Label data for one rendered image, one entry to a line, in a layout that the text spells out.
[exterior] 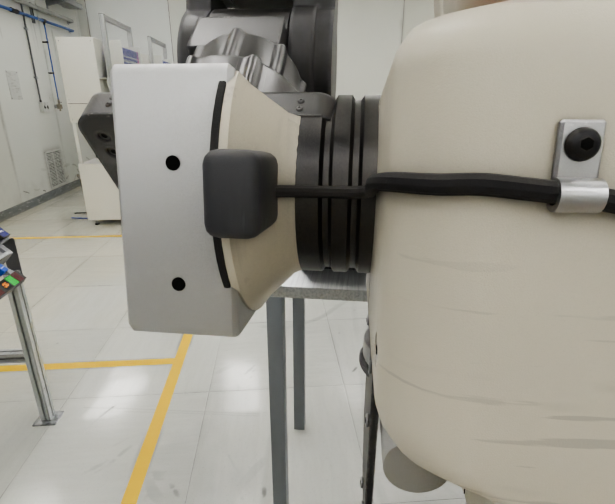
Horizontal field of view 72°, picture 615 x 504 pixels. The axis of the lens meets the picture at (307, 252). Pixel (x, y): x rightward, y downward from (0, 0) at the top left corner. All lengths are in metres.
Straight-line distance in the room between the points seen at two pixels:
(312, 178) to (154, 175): 0.06
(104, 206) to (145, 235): 4.53
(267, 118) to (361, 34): 7.41
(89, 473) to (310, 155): 1.70
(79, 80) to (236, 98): 4.46
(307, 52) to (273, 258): 0.15
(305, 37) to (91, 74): 4.32
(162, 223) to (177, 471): 1.56
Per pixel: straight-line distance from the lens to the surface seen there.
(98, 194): 4.71
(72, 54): 4.65
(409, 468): 0.32
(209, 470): 1.69
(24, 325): 1.88
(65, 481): 1.82
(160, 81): 0.18
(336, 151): 0.18
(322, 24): 0.30
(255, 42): 0.26
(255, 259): 0.18
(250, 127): 0.17
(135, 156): 0.19
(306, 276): 1.05
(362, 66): 7.54
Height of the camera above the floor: 1.22
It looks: 20 degrees down
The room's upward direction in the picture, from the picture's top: straight up
